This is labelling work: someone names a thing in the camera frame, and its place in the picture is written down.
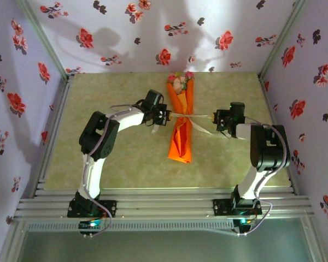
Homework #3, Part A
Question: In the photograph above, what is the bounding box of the white satin ribbon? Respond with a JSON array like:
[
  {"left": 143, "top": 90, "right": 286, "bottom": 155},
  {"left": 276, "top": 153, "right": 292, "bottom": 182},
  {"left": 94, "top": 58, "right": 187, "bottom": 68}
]
[{"left": 151, "top": 112, "right": 216, "bottom": 136}]

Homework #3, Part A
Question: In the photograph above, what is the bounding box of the cream rose artificial flower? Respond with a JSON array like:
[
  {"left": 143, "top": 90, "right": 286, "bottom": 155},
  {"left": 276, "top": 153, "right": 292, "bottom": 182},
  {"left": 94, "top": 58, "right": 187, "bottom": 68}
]
[{"left": 173, "top": 79, "right": 186, "bottom": 93}]

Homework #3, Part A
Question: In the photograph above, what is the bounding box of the peach white artificial flower spray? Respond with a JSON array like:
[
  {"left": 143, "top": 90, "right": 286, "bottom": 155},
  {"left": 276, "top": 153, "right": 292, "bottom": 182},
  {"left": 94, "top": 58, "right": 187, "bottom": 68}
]
[{"left": 166, "top": 72, "right": 186, "bottom": 93}]

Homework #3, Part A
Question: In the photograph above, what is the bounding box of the orange wrapping paper sheet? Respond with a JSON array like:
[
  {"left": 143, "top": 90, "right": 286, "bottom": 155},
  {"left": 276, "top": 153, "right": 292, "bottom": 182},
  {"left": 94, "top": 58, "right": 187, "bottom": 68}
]
[{"left": 166, "top": 80, "right": 195, "bottom": 164}]

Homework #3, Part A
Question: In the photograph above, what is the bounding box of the aluminium corner post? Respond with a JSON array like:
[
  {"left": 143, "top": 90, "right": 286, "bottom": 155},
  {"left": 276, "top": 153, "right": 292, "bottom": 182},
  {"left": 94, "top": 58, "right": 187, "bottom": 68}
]
[
  {"left": 259, "top": 0, "right": 308, "bottom": 79},
  {"left": 16, "top": 0, "right": 71, "bottom": 80}
]

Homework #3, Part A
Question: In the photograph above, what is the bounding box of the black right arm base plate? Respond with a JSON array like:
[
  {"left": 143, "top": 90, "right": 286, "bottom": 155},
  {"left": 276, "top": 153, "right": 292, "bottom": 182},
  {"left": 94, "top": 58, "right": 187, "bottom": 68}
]
[{"left": 212, "top": 198, "right": 263, "bottom": 216}]

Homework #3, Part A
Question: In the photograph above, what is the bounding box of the aluminium frame cross rail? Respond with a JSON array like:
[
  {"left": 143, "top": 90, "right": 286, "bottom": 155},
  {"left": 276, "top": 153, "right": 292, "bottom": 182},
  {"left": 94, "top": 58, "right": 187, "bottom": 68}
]
[{"left": 13, "top": 187, "right": 315, "bottom": 222}]

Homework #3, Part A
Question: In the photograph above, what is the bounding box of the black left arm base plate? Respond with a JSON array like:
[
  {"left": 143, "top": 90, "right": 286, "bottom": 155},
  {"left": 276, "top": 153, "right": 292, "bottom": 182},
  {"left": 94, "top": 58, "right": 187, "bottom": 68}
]
[{"left": 67, "top": 200, "right": 118, "bottom": 218}]

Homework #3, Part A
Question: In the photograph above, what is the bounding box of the grey slotted cable duct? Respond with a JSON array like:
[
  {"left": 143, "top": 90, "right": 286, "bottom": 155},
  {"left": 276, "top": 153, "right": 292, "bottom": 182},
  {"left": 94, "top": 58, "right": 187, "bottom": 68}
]
[{"left": 26, "top": 220, "right": 236, "bottom": 233}]

